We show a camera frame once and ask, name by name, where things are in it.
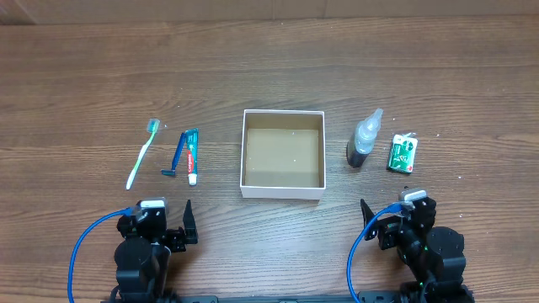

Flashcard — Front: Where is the green soap packet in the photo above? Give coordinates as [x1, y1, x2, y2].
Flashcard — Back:
[387, 132, 419, 174]

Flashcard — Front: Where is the clear bottle dark liquid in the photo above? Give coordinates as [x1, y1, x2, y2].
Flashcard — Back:
[346, 109, 383, 167]

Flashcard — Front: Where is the green white toothbrush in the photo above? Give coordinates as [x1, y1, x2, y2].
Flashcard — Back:
[125, 119, 161, 190]

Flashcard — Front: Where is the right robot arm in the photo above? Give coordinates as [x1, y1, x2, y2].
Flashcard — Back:
[346, 190, 474, 302]

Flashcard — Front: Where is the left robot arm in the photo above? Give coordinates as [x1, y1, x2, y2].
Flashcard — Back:
[110, 197, 198, 302]

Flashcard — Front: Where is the blue disposable razor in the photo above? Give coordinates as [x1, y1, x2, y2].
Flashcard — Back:
[161, 132, 186, 177]

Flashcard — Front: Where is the Colgate toothpaste tube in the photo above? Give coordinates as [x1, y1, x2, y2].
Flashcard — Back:
[185, 128, 199, 186]

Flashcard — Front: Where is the white cardboard box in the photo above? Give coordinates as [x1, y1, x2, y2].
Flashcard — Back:
[239, 109, 327, 200]

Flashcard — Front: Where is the blue right cable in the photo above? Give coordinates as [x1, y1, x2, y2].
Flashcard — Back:
[346, 202, 408, 303]

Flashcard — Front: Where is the blue cable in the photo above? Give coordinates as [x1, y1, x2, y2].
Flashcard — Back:
[67, 208, 135, 303]
[346, 202, 408, 303]

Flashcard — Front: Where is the blue left cable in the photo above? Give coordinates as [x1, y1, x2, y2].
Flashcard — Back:
[67, 208, 135, 303]

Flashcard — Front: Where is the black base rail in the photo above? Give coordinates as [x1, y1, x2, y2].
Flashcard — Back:
[172, 290, 407, 303]

